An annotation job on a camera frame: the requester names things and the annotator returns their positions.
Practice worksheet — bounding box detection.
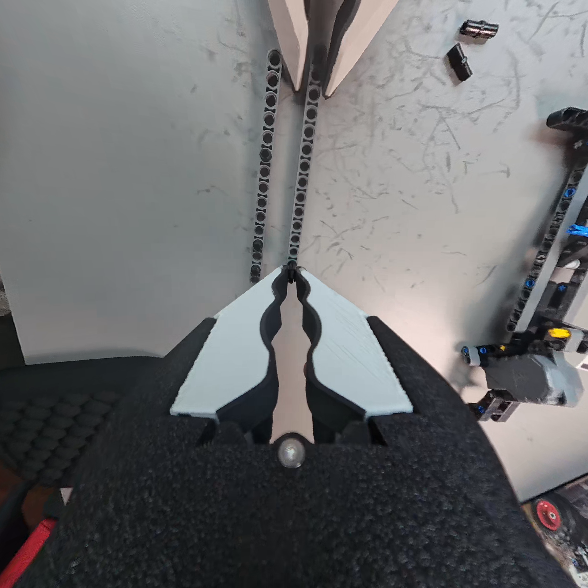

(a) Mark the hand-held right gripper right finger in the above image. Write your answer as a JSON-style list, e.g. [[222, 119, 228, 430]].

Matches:
[[296, 266, 413, 445]]

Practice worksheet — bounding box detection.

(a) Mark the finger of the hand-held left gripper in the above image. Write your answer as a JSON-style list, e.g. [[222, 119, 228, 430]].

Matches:
[[268, 0, 322, 93], [322, 0, 399, 99]]

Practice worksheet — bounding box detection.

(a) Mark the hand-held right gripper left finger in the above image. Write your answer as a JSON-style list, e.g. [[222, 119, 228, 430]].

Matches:
[[170, 266, 286, 445]]

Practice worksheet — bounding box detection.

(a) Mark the long grey beam with pins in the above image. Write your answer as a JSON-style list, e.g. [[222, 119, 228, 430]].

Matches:
[[249, 49, 284, 284]]

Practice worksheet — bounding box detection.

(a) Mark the long grey perforated beam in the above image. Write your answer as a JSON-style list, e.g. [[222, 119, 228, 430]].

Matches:
[[286, 64, 323, 273]]

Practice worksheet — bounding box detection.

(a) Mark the toy truck chassis assembly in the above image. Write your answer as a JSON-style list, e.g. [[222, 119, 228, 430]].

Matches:
[[461, 107, 588, 422]]

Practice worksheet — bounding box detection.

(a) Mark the toy truck set box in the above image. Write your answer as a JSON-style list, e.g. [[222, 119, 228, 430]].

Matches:
[[519, 475, 588, 588]]

